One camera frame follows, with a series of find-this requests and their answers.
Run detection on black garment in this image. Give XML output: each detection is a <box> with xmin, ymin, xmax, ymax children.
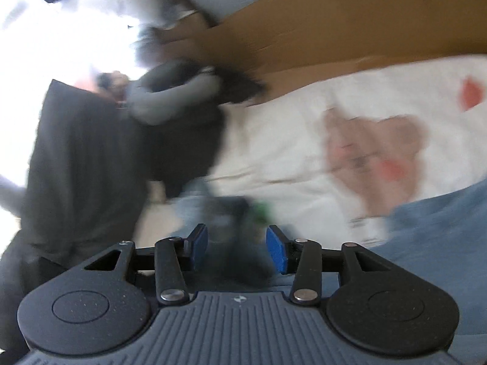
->
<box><xmin>213</xmin><ymin>66</ymin><xmax>267</xmax><ymax>105</ymax></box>

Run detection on brown cardboard sheet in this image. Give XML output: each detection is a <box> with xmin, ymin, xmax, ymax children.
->
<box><xmin>152</xmin><ymin>0</ymin><xmax>487</xmax><ymax>96</ymax></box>

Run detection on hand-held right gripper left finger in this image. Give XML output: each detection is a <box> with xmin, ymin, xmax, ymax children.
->
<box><xmin>82</xmin><ymin>224</ymin><xmax>209</xmax><ymax>307</ymax></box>

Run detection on grey neck pillow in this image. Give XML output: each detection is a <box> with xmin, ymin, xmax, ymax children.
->
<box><xmin>127</xmin><ymin>59</ymin><xmax>225</xmax><ymax>126</ymax></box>

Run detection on person in grey sleeves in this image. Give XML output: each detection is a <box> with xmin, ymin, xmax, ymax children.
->
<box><xmin>0</xmin><ymin>78</ymin><xmax>231</xmax><ymax>365</ymax></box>

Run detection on small plush toy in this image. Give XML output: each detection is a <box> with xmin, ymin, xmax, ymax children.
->
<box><xmin>97</xmin><ymin>70</ymin><xmax>130</xmax><ymax>107</ymax></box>

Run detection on white printed blanket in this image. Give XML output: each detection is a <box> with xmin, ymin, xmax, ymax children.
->
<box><xmin>145</xmin><ymin>55</ymin><xmax>487</xmax><ymax>259</ymax></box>

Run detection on light blue jeans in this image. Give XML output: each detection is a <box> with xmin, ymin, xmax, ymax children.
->
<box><xmin>167</xmin><ymin>180</ymin><xmax>487</xmax><ymax>350</ymax></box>

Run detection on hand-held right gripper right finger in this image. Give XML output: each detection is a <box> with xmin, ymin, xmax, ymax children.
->
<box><xmin>265</xmin><ymin>224</ymin><xmax>385</xmax><ymax>307</ymax></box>

